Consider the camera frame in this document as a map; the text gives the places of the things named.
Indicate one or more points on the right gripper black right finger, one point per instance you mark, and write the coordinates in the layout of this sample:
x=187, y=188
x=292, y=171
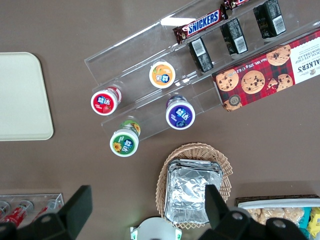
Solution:
x=217, y=212

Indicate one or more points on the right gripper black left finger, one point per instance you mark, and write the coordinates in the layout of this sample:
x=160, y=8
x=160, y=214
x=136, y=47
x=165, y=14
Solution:
x=72, y=207

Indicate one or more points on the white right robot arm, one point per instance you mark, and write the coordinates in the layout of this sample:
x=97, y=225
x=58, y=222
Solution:
x=155, y=230

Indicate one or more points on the white rectangular snack tray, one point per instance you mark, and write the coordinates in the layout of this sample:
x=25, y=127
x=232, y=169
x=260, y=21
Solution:
x=275, y=204

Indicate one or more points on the dark woven base tray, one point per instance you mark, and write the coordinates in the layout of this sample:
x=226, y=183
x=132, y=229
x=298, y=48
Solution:
x=275, y=197

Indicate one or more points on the light wicker basket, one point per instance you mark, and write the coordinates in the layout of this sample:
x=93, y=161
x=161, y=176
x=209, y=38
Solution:
x=200, y=150

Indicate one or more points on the beige plastic tray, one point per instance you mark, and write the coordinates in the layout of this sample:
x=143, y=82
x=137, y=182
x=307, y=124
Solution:
x=22, y=97

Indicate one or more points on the clear acrylic bottle rack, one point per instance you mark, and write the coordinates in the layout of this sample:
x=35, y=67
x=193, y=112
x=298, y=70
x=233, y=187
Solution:
x=58, y=197

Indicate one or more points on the red cola bottle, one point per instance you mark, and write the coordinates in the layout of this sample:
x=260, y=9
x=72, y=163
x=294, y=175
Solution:
x=3, y=208
x=18, y=212
x=46, y=210

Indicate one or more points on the stack of foil trays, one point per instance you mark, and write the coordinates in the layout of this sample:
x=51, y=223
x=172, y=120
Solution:
x=185, y=190

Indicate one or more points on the rice cracker snack packet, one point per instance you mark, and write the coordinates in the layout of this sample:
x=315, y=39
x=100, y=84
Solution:
x=272, y=214

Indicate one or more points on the green lid gum jar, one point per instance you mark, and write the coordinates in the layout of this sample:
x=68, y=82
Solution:
x=123, y=145

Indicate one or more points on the blue snack packet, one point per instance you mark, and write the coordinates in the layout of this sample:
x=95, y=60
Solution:
x=305, y=216

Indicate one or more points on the yellow snack packet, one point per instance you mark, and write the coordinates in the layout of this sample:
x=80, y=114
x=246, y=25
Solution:
x=315, y=220

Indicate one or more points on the purple lid gum jar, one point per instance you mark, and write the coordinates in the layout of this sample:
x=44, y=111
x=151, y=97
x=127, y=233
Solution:
x=180, y=115

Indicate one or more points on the red lid gum jar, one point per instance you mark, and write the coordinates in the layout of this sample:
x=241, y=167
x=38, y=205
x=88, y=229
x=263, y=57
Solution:
x=103, y=102

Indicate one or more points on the red Walkers cookie box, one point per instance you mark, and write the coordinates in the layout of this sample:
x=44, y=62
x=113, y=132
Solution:
x=262, y=72

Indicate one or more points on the orange lid gum jar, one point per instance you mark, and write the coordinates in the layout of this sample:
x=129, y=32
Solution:
x=162, y=75

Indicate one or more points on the small black barcode box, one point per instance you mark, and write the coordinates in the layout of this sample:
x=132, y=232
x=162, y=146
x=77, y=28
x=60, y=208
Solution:
x=201, y=56
x=235, y=37
x=270, y=17

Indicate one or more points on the clear acrylic stepped stand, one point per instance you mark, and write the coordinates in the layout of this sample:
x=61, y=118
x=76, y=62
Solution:
x=140, y=62

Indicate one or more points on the Snickers chocolate bar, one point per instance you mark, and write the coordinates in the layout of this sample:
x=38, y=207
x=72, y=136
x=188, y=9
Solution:
x=233, y=3
x=202, y=23

